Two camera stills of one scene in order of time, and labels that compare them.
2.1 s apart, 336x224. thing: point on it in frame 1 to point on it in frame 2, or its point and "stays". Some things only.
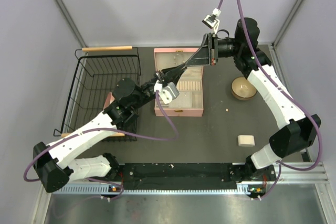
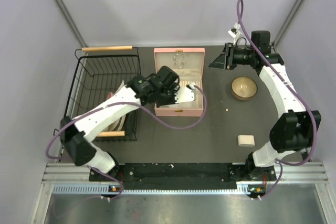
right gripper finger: (203, 56) to (219, 62)
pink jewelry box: (189, 102) stays
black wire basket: (98, 67) stays
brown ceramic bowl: (242, 89) stays
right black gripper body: (223, 48) to (234, 56)
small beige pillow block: (246, 140) stays
